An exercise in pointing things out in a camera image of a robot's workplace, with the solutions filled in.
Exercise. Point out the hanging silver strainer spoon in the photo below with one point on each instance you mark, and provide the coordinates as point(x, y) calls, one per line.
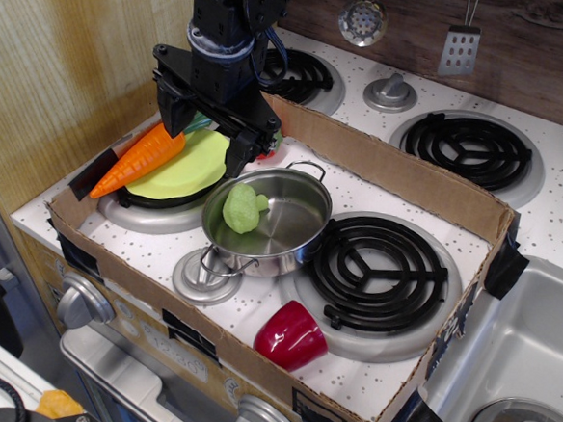
point(363, 22)

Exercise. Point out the black burner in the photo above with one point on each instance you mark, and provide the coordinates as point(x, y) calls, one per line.
point(487, 151)
point(379, 288)
point(310, 81)

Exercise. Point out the silver knob at back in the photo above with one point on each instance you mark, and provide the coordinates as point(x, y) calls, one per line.
point(390, 95)

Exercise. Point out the red toy bell pepper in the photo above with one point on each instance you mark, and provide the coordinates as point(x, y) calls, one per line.
point(291, 338)

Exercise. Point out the front left burner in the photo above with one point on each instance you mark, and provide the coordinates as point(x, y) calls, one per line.
point(145, 215)

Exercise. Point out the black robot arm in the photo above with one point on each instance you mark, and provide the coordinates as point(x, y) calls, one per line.
point(236, 30)

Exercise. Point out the silver sink basin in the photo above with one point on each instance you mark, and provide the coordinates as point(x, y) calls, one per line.
point(511, 348)

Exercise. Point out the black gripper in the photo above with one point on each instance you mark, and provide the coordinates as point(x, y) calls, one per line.
point(226, 93)

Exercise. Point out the yellow-green round plate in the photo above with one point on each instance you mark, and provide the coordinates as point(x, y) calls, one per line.
point(200, 165)

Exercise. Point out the green toy broccoli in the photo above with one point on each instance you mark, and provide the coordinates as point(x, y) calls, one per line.
point(241, 211)

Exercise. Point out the back left black burner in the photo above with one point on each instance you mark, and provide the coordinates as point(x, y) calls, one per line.
point(310, 81)

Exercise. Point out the left silver oven knob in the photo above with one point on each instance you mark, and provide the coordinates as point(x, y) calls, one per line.
point(82, 303)

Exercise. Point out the red green toy vegetable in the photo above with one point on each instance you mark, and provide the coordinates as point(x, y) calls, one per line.
point(276, 144)

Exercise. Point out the hanging silver spatula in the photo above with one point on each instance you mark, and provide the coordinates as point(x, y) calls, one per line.
point(459, 51)

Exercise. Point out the back right black burner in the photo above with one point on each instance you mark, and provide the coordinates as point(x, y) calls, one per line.
point(487, 151)

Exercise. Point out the orange object at bottom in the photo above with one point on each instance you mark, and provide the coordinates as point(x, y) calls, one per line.
point(56, 404)

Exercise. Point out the brown cardboard fence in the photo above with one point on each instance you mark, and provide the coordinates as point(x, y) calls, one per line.
point(401, 178)

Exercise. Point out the front right black burner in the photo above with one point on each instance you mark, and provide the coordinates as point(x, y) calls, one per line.
point(379, 288)

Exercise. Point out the small steel pan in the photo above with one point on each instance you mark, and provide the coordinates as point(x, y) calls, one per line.
point(289, 232)

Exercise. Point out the silver knob inside fence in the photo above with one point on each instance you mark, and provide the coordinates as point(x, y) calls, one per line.
point(200, 277)

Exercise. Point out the orange toy carrot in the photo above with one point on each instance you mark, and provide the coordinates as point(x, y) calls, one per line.
point(153, 150)

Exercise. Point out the silver oven door handle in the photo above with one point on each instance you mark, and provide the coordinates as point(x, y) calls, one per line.
point(133, 386)

